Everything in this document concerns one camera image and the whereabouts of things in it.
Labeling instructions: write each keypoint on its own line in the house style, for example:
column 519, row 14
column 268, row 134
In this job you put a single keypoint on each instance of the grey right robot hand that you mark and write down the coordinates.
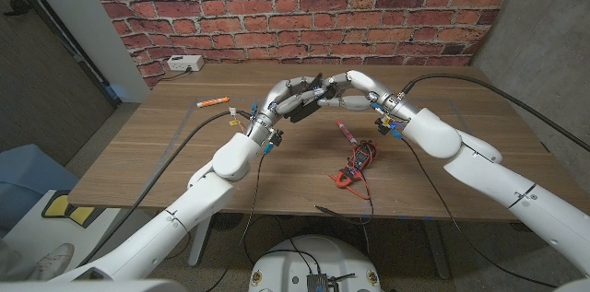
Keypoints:
column 369, row 89

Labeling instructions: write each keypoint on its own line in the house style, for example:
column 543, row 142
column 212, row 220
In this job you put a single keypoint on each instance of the orange marker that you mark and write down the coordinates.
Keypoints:
column 212, row 102

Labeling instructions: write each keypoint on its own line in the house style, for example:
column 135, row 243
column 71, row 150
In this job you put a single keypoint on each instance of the red clamp meter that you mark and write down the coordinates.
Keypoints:
column 357, row 163

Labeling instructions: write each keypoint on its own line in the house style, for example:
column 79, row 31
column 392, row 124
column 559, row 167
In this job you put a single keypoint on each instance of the black stapler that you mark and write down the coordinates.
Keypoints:
column 310, row 108

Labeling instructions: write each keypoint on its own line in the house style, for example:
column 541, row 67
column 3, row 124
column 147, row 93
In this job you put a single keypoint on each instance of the white robot torso edge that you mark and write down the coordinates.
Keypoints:
column 92, row 286

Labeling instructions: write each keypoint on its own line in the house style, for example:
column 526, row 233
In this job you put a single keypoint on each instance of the grey trouser leg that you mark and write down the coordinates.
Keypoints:
column 14, row 260

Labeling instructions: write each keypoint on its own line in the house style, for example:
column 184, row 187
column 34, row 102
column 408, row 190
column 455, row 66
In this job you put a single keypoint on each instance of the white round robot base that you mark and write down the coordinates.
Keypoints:
column 295, row 260

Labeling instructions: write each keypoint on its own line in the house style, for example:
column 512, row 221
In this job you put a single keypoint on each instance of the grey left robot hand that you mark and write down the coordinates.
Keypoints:
column 281, row 101

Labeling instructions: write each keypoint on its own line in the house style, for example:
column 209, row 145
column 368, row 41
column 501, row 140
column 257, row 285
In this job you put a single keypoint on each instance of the grey table leg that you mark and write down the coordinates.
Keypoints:
column 435, row 250
column 200, row 241

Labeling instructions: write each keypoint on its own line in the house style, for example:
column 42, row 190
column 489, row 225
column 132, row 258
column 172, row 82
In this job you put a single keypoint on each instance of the black test probe lead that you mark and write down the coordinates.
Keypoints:
column 332, row 212

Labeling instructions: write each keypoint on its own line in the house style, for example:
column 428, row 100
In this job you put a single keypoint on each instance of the white power strip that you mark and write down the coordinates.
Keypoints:
column 185, row 62

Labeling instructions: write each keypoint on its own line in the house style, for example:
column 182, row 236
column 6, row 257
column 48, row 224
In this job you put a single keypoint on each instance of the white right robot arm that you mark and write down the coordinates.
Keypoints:
column 498, row 172

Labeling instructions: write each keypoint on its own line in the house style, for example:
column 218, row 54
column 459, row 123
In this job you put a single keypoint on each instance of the white sneaker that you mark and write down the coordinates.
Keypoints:
column 55, row 262

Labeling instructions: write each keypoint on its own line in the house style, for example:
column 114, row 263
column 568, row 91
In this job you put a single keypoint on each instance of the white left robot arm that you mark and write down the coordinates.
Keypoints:
column 198, row 195

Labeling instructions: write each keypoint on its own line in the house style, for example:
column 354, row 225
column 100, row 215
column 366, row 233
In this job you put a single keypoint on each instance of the printed red brick backdrop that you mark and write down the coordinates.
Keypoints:
column 299, row 11

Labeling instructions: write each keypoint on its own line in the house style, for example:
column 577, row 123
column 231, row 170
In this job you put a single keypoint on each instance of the white marker with red cap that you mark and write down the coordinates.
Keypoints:
column 345, row 131

